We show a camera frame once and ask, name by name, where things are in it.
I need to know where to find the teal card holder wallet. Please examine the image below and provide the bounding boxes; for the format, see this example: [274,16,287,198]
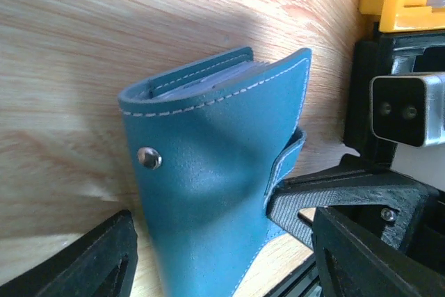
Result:
[118,47,312,296]

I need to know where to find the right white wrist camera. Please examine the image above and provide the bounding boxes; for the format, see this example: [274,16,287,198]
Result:
[369,71,445,186]

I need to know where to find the black bin with teal cards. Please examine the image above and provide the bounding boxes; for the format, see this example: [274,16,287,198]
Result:
[343,24,444,166]

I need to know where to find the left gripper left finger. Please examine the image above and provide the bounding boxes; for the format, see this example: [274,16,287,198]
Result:
[1,210,138,296]

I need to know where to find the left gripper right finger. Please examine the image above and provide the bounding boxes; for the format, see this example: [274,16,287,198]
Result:
[313,208,444,296]

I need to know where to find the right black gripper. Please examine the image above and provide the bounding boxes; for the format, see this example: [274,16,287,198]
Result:
[266,154,444,274]

